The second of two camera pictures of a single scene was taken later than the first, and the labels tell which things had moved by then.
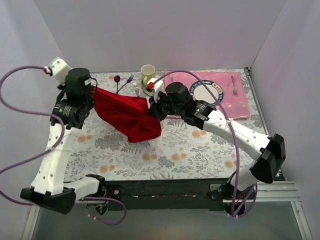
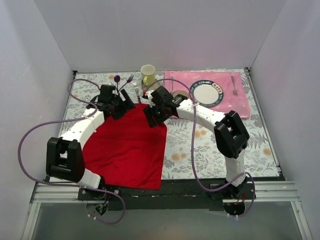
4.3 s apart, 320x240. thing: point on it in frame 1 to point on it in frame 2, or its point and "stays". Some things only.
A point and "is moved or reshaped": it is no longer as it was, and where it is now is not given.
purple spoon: (117, 79) stays
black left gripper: (88, 100) to (122, 105)
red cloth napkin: (128, 115) is moved or reshaped
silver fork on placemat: (234, 90) stays
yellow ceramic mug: (147, 72) stays
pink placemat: (234, 101) stays
